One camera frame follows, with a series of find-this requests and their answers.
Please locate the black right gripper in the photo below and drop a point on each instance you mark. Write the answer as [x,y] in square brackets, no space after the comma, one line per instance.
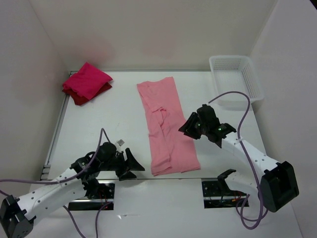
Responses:
[187,127]

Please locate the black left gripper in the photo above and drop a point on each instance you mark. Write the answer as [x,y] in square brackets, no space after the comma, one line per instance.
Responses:
[132,163]

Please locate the light pink t shirt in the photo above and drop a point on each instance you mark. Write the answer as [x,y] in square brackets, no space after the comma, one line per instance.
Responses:
[171,151]

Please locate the magenta t shirt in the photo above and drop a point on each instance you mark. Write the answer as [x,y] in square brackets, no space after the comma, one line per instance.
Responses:
[87,81]

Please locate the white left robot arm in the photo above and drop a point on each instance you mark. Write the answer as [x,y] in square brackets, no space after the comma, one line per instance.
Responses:
[18,215]

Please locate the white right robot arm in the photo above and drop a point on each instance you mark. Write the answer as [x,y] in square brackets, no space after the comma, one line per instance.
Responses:
[278,181]

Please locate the white plastic basket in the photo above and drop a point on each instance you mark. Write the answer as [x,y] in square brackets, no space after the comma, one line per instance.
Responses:
[236,73]

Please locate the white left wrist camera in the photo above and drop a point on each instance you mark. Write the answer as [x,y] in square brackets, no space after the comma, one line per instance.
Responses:
[119,145]

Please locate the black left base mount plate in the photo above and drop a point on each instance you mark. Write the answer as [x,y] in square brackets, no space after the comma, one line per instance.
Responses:
[103,197]

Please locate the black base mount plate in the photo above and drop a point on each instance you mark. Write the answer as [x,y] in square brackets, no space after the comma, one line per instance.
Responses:
[103,197]
[213,197]

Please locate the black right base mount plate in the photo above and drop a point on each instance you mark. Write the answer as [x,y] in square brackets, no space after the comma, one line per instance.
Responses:
[213,197]

